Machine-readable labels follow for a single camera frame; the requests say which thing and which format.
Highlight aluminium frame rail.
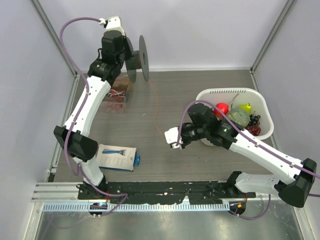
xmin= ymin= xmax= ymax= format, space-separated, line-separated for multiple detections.
xmin=31 ymin=181 xmax=306 ymax=202

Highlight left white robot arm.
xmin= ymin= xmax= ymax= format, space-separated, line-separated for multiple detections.
xmin=53 ymin=29 xmax=133 ymax=200

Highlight dark grape bunch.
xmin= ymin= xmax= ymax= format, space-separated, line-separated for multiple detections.
xmin=248 ymin=114 xmax=261 ymax=127

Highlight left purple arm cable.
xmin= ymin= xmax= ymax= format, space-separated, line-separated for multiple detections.
xmin=60 ymin=16 xmax=129 ymax=218

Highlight red apple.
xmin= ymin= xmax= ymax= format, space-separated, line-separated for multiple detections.
xmin=213 ymin=102 xmax=229 ymax=119

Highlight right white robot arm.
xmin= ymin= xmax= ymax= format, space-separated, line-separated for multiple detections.
xmin=176 ymin=100 xmax=320 ymax=208

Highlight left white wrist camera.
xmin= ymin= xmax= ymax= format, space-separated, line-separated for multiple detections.
xmin=98 ymin=15 xmax=126 ymax=36

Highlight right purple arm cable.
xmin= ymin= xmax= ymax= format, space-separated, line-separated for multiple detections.
xmin=174 ymin=99 xmax=320 ymax=221

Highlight white cables in box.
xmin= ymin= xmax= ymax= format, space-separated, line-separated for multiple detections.
xmin=107 ymin=89 xmax=127 ymax=99

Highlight grey cable spool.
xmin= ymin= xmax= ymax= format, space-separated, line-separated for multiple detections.
xmin=125 ymin=35 xmax=150 ymax=83

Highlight orange thin cable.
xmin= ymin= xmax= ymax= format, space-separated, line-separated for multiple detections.
xmin=136 ymin=56 xmax=163 ymax=135

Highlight green pear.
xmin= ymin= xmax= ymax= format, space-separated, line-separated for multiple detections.
xmin=239 ymin=103 xmax=252 ymax=115

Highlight clear cable box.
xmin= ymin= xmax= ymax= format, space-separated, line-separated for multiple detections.
xmin=101 ymin=75 xmax=132 ymax=114

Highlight green netted melon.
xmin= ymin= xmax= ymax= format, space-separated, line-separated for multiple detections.
xmin=226 ymin=107 xmax=250 ymax=128

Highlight white slotted cable duct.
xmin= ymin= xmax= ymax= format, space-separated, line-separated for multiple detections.
xmin=42 ymin=201 xmax=230 ymax=213

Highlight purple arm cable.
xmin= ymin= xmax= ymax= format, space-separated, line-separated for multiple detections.
xmin=60 ymin=16 xmax=129 ymax=218
xmin=174 ymin=99 xmax=320 ymax=221

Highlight blue razor package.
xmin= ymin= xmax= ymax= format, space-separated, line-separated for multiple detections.
xmin=96 ymin=144 xmax=141 ymax=172

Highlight red cables in box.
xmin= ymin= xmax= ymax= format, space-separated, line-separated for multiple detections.
xmin=103 ymin=99 xmax=125 ymax=112

